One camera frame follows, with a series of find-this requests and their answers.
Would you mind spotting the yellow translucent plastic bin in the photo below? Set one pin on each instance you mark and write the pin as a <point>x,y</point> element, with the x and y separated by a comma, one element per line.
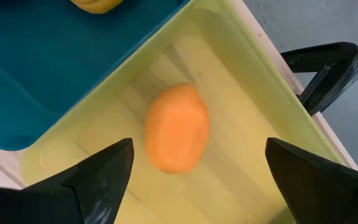
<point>228,93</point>

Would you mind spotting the black triangular bracket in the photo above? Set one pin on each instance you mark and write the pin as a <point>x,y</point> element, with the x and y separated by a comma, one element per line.
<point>337,53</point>

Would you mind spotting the orange mango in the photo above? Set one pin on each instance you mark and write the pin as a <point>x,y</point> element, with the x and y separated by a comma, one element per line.
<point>176,127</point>

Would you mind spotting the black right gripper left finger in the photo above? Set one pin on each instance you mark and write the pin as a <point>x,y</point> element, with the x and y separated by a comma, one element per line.
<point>73,196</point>

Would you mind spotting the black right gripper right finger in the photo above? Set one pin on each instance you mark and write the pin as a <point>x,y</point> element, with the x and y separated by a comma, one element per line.
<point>322,193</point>

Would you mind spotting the blue plastic bin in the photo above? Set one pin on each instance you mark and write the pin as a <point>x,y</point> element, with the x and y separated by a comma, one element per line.
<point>42,62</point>

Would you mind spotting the yellow bell pepper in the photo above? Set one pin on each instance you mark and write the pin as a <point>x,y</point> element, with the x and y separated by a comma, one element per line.
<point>96,5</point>

